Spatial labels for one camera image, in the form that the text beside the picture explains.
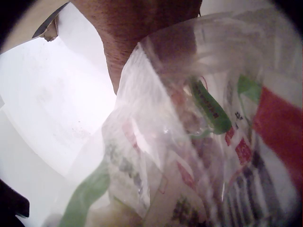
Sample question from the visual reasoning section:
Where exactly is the clear printed plastic bag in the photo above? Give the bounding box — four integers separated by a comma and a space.
58, 11, 303, 227

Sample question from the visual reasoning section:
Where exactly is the white paper sheet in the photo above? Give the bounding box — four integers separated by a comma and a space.
0, 2, 119, 178

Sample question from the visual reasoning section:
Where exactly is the person's right hand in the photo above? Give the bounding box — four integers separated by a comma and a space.
71, 0, 204, 95

